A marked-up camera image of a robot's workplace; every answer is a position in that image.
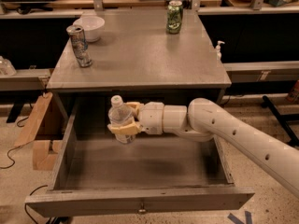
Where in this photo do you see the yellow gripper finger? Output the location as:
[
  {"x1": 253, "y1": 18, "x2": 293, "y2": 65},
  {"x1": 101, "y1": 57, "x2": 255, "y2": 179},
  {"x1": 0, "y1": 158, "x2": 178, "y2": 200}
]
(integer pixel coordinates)
[
  {"x1": 107, "y1": 122, "x2": 142, "y2": 135},
  {"x1": 126, "y1": 102, "x2": 144, "y2": 118}
]

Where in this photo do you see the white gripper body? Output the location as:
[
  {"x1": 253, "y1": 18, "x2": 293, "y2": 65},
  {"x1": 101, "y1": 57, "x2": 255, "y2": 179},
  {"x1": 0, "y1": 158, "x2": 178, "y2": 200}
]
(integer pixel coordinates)
[{"x1": 138, "y1": 102, "x2": 164, "y2": 134}]

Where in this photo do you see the clear plastic water bottle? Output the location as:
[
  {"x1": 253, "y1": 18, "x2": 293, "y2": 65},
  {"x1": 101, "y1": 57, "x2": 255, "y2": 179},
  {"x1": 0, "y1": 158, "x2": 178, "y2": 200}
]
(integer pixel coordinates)
[{"x1": 108, "y1": 95, "x2": 135, "y2": 145}]

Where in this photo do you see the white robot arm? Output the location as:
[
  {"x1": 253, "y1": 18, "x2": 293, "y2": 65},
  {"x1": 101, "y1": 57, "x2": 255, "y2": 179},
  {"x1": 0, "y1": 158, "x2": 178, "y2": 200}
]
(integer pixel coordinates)
[{"x1": 107, "y1": 95, "x2": 299, "y2": 197}]

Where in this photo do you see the open grey top drawer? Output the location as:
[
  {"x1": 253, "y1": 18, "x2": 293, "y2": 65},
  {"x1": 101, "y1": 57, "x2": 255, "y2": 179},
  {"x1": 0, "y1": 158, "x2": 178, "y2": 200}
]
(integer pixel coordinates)
[{"x1": 25, "y1": 96, "x2": 254, "y2": 217}]

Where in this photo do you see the white pump dispenser bottle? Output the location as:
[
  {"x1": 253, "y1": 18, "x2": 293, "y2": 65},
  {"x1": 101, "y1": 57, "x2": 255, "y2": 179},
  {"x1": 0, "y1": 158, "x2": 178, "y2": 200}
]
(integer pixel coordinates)
[{"x1": 215, "y1": 40, "x2": 225, "y2": 60}]

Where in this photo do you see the white bowl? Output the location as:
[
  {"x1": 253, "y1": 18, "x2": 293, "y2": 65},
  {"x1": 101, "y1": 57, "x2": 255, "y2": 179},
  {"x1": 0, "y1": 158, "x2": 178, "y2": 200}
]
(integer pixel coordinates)
[{"x1": 73, "y1": 15, "x2": 105, "y2": 42}]

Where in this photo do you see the silver patterned tall can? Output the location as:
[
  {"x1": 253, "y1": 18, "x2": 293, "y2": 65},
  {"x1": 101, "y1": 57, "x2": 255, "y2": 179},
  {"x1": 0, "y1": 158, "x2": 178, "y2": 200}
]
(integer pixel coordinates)
[{"x1": 66, "y1": 24, "x2": 93, "y2": 67}]

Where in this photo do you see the green soda can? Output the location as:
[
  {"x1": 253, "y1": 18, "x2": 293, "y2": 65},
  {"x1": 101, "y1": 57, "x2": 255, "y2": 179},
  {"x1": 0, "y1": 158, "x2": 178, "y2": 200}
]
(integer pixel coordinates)
[{"x1": 166, "y1": 0, "x2": 183, "y2": 35}]

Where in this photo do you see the black floor cable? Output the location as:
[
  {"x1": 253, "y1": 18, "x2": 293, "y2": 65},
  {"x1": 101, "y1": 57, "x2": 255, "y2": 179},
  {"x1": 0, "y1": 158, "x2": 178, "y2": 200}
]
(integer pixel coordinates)
[{"x1": 0, "y1": 117, "x2": 32, "y2": 170}]

